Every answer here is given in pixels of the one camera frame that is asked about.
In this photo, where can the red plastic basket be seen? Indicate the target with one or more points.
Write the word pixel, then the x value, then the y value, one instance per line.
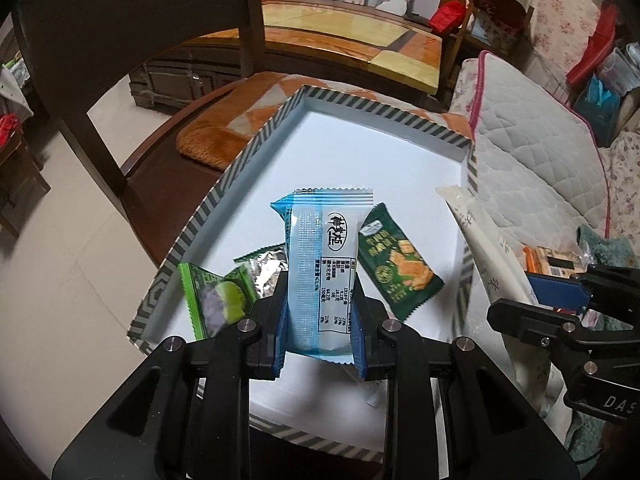
pixel 595 45

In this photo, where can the dark wooden stool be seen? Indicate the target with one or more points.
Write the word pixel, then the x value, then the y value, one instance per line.
pixel 20 185

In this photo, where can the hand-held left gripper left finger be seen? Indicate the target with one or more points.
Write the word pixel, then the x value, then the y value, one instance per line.
pixel 280 320

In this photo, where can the blue plastic bag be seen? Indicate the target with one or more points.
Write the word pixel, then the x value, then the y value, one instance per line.
pixel 597 95

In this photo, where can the white cloth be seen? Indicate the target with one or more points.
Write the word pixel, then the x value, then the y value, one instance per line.
pixel 12 80

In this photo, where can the floral cloth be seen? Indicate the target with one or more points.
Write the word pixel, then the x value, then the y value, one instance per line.
pixel 555 10

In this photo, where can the long white snack packet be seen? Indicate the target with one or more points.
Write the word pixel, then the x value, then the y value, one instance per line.
pixel 480 240

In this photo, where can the wooden table with yellow top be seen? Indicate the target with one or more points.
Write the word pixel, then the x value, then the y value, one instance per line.
pixel 350 35

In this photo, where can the striped cardboard box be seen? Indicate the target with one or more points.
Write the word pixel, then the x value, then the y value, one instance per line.
pixel 375 160

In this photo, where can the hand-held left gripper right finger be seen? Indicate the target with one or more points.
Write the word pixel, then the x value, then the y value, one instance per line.
pixel 360 340

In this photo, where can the blue white snack packet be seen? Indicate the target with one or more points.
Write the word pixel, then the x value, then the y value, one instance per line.
pixel 320 270

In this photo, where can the light green snack packet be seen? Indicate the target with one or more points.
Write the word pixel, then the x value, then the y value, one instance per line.
pixel 220 300

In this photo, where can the red gift bag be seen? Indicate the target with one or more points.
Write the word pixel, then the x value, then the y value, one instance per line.
pixel 447 15

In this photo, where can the floral bedsheet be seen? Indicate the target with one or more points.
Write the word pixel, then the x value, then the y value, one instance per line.
pixel 625 180

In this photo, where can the dark wooden chair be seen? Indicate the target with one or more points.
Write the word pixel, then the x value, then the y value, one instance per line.
pixel 125 10

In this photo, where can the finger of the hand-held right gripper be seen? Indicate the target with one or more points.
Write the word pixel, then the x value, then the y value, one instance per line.
pixel 520 317
pixel 555 287

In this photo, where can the grey quilted mattress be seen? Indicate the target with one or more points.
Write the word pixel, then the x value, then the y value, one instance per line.
pixel 530 160

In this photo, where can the dark green cracker packet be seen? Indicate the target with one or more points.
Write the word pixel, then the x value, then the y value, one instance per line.
pixel 400 265

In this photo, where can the floral storage box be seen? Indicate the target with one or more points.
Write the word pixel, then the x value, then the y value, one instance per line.
pixel 495 25

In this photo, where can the silver green snack packet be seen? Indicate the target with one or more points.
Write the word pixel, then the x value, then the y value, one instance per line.
pixel 265 265

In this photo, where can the red cloth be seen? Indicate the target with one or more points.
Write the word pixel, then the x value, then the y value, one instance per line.
pixel 7 127

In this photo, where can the orange plush cushion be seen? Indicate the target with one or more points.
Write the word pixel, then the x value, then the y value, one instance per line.
pixel 210 140

